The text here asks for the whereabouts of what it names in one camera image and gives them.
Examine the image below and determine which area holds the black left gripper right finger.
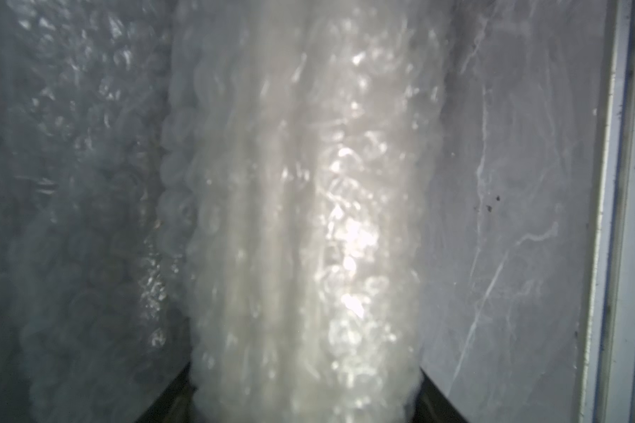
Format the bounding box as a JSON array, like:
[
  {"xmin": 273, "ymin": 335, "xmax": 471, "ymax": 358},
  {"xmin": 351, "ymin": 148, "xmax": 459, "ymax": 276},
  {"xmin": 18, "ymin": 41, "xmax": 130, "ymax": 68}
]
[{"xmin": 412, "ymin": 372, "xmax": 467, "ymax": 423}]

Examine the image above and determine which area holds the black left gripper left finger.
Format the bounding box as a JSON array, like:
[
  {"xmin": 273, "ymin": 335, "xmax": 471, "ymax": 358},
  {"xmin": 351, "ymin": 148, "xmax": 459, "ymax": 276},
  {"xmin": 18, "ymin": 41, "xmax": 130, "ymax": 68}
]
[{"xmin": 135, "ymin": 362, "xmax": 196, "ymax": 423}]

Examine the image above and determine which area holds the clear bubble wrap sheet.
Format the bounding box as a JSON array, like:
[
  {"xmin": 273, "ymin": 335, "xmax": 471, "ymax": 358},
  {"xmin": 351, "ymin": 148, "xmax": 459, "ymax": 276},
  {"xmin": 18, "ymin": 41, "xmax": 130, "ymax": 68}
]
[{"xmin": 0, "ymin": 1, "xmax": 453, "ymax": 422}]

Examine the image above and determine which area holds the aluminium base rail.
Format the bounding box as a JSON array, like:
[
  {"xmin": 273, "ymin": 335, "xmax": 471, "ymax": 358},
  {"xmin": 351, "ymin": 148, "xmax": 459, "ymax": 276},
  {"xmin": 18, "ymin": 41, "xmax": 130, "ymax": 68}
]
[{"xmin": 575, "ymin": 1, "xmax": 635, "ymax": 422}]

